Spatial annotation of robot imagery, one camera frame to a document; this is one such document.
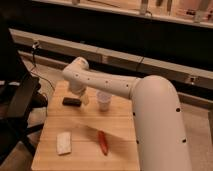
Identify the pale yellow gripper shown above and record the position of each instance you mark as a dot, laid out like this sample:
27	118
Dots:
84	98

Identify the black eraser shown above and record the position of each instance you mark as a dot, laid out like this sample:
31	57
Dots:
71	102

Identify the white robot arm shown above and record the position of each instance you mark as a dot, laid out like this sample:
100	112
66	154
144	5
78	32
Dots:
158	120

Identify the white sponge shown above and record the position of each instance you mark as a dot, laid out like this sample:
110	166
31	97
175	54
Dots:
63	143

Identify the white plastic cup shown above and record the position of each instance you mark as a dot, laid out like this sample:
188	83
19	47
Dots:
103	100

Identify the red chili pepper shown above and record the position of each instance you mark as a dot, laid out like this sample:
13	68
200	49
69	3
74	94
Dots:
103	142

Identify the black chair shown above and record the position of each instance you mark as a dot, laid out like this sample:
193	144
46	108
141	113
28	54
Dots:
19	95

